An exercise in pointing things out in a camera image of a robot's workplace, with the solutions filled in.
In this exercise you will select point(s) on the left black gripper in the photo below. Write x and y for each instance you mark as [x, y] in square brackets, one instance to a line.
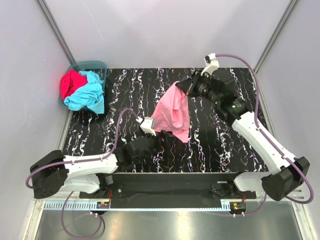
[167, 143]

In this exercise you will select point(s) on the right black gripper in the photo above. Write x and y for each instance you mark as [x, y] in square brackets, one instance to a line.
[191, 82]

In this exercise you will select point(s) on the pink t shirt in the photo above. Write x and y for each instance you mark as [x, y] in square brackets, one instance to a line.
[171, 114]

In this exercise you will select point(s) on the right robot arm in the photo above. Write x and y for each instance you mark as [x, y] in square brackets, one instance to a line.
[285, 172]

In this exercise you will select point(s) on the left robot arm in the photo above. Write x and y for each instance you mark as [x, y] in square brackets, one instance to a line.
[57, 172]

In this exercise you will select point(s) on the teal plastic basket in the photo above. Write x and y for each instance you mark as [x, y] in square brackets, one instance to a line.
[97, 67]

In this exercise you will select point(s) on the cyan t shirt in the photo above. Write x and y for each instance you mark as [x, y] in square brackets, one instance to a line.
[90, 96]

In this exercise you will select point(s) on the red t shirt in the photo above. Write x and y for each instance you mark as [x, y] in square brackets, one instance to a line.
[70, 82]

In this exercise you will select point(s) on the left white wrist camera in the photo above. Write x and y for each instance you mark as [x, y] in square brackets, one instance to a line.
[147, 124]

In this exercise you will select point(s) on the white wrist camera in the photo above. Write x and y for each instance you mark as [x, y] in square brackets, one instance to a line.
[211, 64]
[147, 124]

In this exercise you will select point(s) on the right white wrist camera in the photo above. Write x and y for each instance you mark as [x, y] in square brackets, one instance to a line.
[211, 64]

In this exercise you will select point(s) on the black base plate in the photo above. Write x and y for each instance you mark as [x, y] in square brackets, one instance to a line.
[168, 190]

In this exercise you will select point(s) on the right corner aluminium post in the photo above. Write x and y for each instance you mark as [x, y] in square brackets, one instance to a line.
[276, 33]

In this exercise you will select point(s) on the corner aluminium post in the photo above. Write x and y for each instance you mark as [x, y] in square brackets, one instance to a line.
[276, 33]
[55, 30]

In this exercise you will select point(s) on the aluminium frame rail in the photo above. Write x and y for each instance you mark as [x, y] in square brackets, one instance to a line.
[296, 194]

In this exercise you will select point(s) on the left corner aluminium post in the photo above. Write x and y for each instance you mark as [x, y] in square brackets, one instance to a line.
[55, 30]

